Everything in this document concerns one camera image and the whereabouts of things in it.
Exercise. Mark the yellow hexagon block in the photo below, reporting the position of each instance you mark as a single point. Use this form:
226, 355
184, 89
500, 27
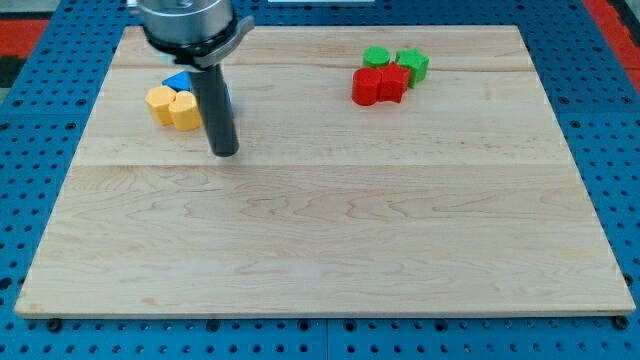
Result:
158, 99

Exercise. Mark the light wooden board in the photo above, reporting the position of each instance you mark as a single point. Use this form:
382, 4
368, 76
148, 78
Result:
461, 201

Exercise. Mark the green star block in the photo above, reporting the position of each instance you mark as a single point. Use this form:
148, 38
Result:
416, 62

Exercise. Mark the red cylinder block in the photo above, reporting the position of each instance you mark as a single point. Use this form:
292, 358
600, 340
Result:
365, 86

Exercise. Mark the green cylinder block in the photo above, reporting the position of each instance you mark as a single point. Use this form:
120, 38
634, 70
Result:
376, 56

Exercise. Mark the blue triangle block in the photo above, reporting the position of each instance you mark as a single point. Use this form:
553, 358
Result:
178, 82

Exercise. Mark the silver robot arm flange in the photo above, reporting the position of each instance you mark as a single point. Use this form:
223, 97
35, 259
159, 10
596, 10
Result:
195, 34

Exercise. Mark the red star block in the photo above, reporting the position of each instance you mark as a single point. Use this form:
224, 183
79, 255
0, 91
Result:
394, 82

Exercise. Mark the yellow heart block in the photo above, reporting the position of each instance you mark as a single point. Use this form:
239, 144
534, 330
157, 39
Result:
184, 112

